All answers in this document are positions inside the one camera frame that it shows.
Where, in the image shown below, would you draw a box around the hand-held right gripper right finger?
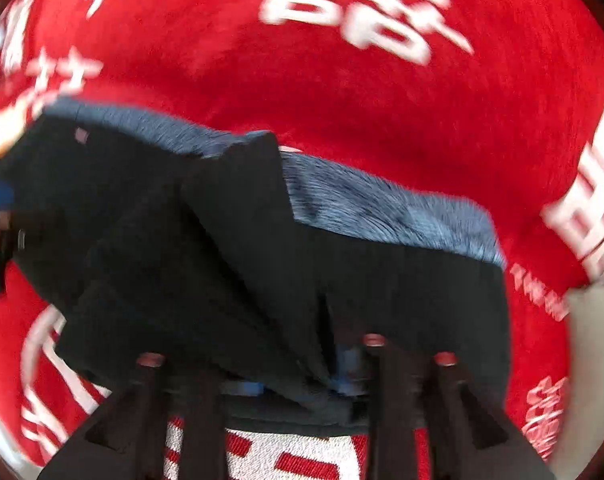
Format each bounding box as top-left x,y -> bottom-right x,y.
329,334 -> 558,480

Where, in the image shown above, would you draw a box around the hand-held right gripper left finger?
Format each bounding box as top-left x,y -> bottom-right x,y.
38,352 -> 263,480

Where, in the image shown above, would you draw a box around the black fleece-lined pants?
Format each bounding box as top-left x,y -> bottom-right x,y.
0,97 -> 514,428

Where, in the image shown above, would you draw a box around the red printed blanket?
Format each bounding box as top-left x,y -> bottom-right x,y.
0,0 -> 604,480

